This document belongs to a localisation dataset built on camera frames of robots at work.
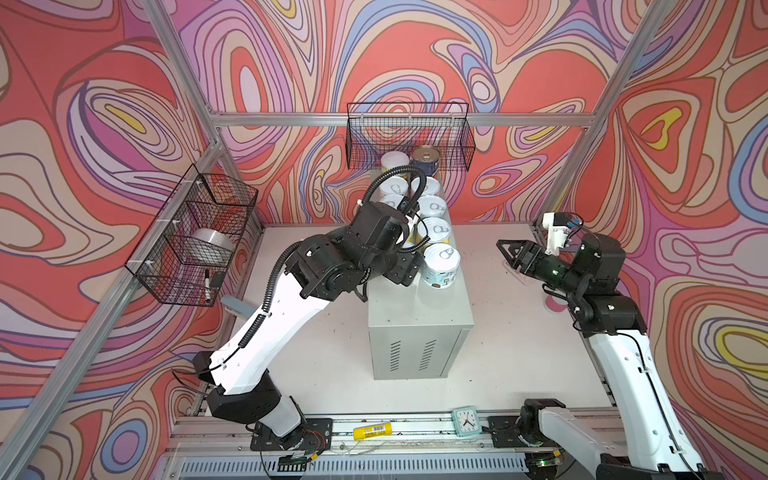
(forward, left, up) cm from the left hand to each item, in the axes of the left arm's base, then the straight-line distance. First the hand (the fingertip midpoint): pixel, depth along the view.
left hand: (408, 248), depth 61 cm
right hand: (+3, -22, -6) cm, 23 cm away
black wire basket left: (+7, +54, -9) cm, 55 cm away
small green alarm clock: (-25, -15, -37) cm, 48 cm away
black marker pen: (0, +49, -14) cm, 51 cm away
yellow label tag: (-27, +8, -37) cm, 47 cm away
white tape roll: (+9, +48, -8) cm, 50 cm away
